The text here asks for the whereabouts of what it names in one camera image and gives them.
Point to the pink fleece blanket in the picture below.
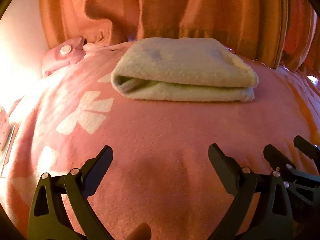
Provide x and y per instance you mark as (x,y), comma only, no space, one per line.
(160,173)

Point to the white sweater with black hearts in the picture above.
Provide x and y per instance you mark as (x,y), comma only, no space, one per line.
(185,69)

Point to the orange curtain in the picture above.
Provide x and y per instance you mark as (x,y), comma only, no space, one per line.
(270,31)

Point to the pink hot water bag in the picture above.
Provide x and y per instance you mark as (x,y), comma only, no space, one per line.
(67,53)

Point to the fingertip at bottom edge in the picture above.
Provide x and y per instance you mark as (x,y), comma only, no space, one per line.
(141,232)

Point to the white perforated lamp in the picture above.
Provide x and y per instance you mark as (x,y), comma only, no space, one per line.
(4,127)

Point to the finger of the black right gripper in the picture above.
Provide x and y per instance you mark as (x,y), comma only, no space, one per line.
(303,185)
(310,150)

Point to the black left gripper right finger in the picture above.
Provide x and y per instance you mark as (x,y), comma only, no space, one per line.
(273,217)

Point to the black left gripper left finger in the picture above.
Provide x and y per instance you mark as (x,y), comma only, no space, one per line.
(48,218)

